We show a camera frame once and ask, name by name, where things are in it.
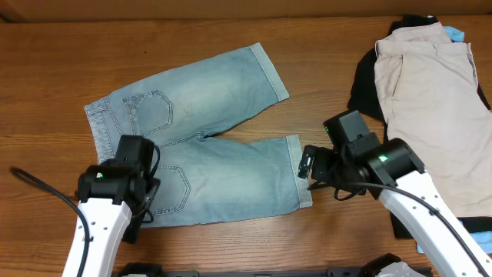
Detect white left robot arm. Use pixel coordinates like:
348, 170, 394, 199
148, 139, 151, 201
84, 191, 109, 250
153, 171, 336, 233
62, 162, 160, 277

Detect light blue denim shorts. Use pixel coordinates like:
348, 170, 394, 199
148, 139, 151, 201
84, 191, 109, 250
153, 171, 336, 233
85, 43, 313, 228

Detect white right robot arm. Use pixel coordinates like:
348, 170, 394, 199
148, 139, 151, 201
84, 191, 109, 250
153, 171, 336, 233
298, 134, 491, 276

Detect black garment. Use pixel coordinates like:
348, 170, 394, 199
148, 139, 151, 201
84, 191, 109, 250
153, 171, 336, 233
347, 15, 491, 244

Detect beige shorts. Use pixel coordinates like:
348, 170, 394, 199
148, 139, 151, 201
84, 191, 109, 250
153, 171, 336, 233
374, 23, 491, 217

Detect brown cardboard back panel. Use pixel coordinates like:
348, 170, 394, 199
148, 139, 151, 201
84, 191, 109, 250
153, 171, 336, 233
1, 0, 491, 22

